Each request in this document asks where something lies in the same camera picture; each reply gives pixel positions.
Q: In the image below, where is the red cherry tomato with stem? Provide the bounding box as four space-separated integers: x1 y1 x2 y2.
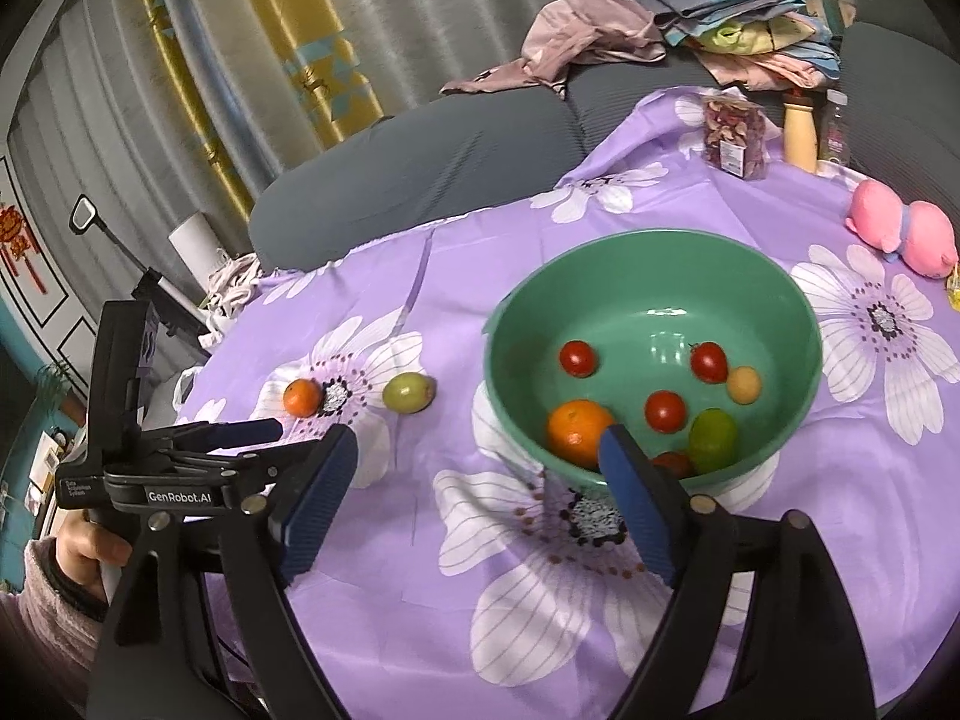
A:
690 341 729 383

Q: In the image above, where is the pink sleeve forearm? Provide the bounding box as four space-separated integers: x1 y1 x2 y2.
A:
2 538 107 710

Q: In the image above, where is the person's left hand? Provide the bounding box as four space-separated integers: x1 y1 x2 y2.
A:
55 511 132 601

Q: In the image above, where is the small orange tangerine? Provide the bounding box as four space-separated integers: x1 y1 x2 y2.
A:
281 379 325 419

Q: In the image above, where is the white cloth pile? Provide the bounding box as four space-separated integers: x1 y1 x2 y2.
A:
199 254 263 353

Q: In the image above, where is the white paper roll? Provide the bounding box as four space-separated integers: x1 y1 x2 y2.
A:
167 211 231 286

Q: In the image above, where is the green plum in bowl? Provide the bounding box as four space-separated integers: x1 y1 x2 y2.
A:
686 408 739 475

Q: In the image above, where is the red chinese knot decoration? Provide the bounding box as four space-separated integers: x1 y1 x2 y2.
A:
0 205 47 296

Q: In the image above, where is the purple floral tablecloth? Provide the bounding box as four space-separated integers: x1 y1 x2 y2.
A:
179 89 958 718

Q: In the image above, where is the small yellow fruit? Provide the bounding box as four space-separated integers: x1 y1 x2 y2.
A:
726 366 763 405

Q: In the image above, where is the grey and yellow curtain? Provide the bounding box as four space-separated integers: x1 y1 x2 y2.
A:
2 0 550 353

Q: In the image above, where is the green plastic bowl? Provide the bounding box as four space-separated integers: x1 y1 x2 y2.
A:
483 229 822 504

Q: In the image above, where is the pink plush toy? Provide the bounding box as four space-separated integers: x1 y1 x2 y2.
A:
844 179 958 280

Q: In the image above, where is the yellow bottle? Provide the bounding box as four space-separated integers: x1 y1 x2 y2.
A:
782 91 818 174

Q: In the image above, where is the clear plastic bottle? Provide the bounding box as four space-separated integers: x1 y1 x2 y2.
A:
818 88 851 166

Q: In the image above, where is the dried fruit snack bag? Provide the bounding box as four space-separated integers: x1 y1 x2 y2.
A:
703 94 768 181

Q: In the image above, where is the grey sofa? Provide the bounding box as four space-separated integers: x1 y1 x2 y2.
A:
249 0 958 271

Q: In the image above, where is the pink crumpled cloth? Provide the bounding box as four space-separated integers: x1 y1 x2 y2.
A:
441 0 667 98

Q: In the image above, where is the stack of folded cloths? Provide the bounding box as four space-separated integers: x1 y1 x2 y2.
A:
638 0 856 91

